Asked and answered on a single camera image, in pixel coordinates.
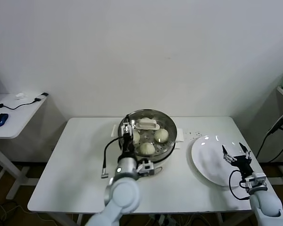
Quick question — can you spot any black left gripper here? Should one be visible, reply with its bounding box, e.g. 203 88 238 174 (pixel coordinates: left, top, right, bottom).
120 114 136 160

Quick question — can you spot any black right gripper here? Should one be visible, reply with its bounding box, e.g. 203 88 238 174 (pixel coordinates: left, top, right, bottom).
221 142 255 179

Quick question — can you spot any glass lid with cream handle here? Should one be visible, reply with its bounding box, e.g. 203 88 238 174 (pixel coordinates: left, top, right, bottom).
119 109 177 163

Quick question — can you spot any perforated steel steamer basket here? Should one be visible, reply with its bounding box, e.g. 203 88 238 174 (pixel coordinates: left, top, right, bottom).
118 109 177 163

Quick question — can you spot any white round plate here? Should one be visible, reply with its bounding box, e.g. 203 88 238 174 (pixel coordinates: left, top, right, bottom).
190 135 250 188

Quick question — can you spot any cream electric cooking pot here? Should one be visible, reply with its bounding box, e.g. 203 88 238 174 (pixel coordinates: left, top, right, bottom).
111 124 185 177

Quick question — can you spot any white power strip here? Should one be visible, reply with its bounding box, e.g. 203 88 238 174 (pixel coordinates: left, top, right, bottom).
153 213 177 226

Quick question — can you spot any white side desk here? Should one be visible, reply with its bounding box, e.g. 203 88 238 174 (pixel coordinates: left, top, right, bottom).
0 92 49 201

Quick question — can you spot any blue computer mouse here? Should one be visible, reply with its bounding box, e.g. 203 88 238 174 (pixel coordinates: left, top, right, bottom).
0 113 9 128

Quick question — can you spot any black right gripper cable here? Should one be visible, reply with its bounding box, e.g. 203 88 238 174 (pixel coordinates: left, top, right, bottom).
228 169 250 201

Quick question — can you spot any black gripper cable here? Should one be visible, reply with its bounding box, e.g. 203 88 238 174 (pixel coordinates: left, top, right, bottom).
228 169 250 201
100 137 124 179

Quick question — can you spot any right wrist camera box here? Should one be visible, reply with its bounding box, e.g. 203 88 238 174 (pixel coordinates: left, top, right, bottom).
244 172 267 195

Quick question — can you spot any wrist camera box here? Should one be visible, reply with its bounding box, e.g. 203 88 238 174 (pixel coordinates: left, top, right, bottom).
244 172 267 195
136 159 155 178

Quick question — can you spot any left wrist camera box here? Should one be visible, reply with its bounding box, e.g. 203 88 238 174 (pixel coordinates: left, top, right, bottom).
136 159 155 178

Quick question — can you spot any black power cable with plug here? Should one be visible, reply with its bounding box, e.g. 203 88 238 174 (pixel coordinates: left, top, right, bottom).
256 107 283 163

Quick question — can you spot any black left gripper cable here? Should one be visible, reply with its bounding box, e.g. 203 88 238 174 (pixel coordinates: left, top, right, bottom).
100 137 124 179

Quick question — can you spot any black cable with adapter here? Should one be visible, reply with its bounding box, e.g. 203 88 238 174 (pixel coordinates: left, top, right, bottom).
0 92 49 110

